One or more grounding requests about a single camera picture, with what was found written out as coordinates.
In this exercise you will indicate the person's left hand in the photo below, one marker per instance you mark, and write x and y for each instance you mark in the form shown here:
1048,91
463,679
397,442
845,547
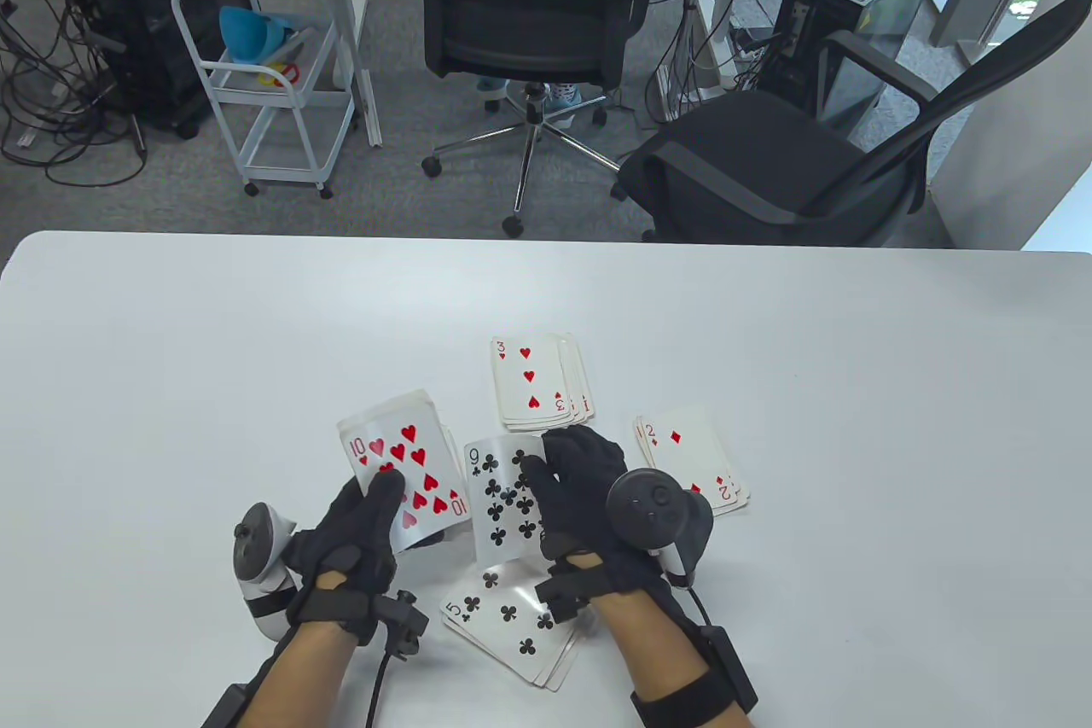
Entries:
350,566

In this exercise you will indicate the person's right hand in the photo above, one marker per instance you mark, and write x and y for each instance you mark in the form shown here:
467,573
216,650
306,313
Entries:
576,506

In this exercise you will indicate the nine of clubs playing card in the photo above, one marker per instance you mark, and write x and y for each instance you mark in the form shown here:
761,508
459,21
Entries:
503,525

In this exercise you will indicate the pile of heart playing cards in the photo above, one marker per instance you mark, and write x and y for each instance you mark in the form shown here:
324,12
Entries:
583,387

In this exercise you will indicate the two of diamonds playing card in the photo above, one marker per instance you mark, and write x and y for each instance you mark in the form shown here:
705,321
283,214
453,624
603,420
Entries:
699,446

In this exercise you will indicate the deck of playing cards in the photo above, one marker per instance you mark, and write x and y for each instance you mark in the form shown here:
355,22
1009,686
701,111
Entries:
375,429

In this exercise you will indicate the three of hearts playing card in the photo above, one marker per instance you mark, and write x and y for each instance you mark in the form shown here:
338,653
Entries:
546,369

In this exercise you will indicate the five of clubs playing card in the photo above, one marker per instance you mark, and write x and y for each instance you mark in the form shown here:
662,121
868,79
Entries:
486,634

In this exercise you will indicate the pile of diamond playing cards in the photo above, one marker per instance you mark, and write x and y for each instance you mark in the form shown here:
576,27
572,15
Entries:
740,502

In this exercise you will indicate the pile of club playing cards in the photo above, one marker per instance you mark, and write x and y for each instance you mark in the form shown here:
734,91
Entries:
554,677

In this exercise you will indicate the person's right forearm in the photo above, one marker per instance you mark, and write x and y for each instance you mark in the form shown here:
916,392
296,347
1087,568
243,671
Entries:
657,651

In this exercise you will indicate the person's left forearm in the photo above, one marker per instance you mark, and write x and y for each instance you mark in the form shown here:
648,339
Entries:
299,677

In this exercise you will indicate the grey white VR controller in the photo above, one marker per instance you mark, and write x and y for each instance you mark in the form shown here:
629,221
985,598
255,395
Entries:
648,506
260,600

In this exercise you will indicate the black mesh office chair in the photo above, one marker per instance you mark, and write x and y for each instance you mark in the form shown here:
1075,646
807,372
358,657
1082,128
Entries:
512,28
742,156

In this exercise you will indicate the white power strip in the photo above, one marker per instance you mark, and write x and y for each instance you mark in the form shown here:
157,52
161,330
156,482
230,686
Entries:
744,54

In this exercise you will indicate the blue plastic funnel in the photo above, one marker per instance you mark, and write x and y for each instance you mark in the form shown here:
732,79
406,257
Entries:
243,37

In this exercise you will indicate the black glass computer tower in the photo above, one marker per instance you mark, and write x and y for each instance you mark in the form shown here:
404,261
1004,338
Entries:
836,2

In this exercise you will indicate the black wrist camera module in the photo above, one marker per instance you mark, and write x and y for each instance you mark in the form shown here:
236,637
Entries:
401,621
563,596

